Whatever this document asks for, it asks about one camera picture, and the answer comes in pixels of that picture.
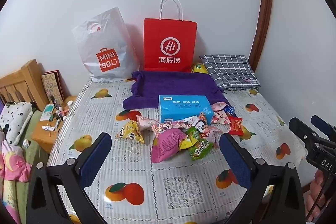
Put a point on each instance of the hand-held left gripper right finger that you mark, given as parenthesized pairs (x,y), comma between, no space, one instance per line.
(235,163)

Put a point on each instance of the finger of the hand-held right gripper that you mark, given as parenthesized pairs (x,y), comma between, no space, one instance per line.
(302,132)
(321,125)

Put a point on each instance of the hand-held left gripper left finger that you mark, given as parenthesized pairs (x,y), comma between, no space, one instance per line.
(97,158)

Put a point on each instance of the green snack packet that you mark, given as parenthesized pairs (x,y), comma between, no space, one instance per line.
(200,149)

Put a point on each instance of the red candy packet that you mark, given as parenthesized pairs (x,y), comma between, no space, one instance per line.
(236,125)

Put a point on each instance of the yellow snack packet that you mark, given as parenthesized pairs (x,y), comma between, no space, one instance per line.
(131,133)

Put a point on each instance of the pink fruit picture snack packet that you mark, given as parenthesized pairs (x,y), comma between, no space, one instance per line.
(220,117)

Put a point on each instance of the panda print snack packet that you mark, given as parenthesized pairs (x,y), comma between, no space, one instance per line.
(200,126)

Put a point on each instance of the blue candy packet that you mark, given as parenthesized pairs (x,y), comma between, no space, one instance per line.
(229,110)

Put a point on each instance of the pale pink zigzag snack packet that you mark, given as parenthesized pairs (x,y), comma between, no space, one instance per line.
(147,123)

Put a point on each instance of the large magenta snack packet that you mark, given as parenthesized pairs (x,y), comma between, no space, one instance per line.
(168,146)

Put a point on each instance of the person's right hand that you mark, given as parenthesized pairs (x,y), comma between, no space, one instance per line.
(316,187)

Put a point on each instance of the fruit print table cover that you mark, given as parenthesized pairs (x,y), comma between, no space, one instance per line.
(131,166)

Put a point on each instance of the wooden nightstand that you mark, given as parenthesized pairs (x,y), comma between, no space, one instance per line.
(44,140)

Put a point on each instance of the small white tube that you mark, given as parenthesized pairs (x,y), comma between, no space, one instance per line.
(49,128)

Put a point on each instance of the small pink snack packet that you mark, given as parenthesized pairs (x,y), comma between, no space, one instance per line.
(218,106)

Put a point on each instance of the green blanket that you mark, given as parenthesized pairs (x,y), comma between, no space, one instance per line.
(29,153)

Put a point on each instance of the blue tissue pack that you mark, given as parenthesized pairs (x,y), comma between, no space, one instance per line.
(181,108)

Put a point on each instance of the pink star print cloth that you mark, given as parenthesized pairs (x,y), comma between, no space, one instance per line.
(13,163)

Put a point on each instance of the patterned book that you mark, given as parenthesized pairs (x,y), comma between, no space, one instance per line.
(51,85)

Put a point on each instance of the white polka dot pillow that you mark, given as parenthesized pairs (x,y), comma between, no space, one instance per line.
(15,116)

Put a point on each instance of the grey checked folded cloth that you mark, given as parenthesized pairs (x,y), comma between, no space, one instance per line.
(228,69)

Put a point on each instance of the yellow print blanket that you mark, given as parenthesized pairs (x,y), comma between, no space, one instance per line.
(9,200)

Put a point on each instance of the purple towel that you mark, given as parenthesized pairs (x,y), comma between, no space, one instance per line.
(170,85)

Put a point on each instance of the yellow green snack bag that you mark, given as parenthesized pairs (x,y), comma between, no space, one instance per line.
(198,67)

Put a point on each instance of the wooden headboard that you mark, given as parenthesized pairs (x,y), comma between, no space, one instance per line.
(23,77)

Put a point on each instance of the white plastic shopping bag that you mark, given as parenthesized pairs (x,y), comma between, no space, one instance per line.
(105,37)

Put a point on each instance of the red paper bag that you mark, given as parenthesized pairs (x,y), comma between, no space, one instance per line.
(170,29)

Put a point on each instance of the brown wooden door frame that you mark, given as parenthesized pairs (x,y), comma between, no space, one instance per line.
(265,3)

